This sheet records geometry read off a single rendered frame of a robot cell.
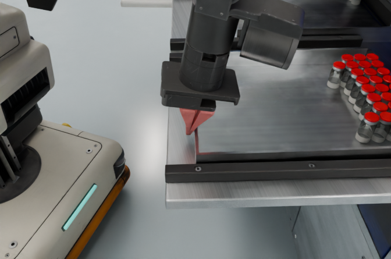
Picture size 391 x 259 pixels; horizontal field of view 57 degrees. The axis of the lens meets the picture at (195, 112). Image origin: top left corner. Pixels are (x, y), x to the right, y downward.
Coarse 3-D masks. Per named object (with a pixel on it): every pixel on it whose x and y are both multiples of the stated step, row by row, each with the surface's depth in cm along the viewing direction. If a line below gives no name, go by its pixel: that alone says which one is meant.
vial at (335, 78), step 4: (336, 64) 62; (340, 64) 62; (344, 64) 62; (332, 68) 63; (336, 68) 62; (340, 68) 61; (344, 68) 62; (332, 72) 63; (336, 72) 62; (340, 72) 62; (332, 76) 63; (336, 76) 63; (340, 76) 63; (328, 80) 64; (332, 80) 63; (336, 80) 63; (340, 80) 63; (328, 84) 65; (332, 84) 64; (336, 84) 64
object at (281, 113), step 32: (256, 64) 70; (320, 64) 70; (256, 96) 63; (288, 96) 63; (320, 96) 63; (224, 128) 57; (256, 128) 57; (288, 128) 57; (320, 128) 57; (352, 128) 57; (224, 160) 49; (256, 160) 49; (288, 160) 50; (320, 160) 50
